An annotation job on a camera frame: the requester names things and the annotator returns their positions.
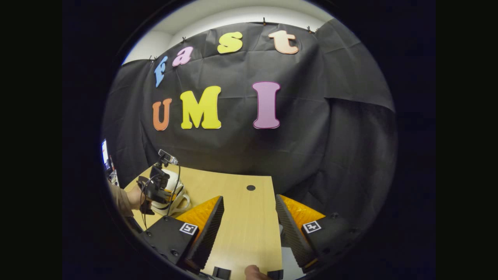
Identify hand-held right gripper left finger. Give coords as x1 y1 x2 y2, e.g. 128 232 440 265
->
142 196 225 273

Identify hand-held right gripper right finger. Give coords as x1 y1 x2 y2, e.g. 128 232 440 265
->
276 194 360 273

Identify small white suitcase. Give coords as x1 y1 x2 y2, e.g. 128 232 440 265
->
151 168 191 217

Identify row of black cloth clips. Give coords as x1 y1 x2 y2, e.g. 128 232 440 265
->
148 17 314 63

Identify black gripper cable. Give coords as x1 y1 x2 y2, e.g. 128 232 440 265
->
139 163 182 230

